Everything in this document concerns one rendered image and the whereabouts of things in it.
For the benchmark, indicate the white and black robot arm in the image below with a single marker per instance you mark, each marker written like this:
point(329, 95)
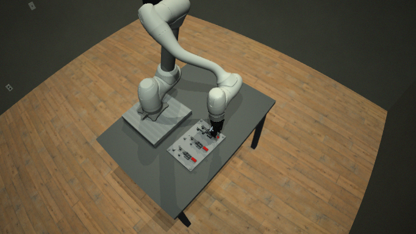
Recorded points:
point(162, 21)

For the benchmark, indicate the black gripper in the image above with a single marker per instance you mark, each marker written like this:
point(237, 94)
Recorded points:
point(216, 127)

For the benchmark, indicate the black toggle clamp with red handle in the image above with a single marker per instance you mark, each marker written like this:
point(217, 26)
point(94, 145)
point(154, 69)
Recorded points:
point(208, 133)

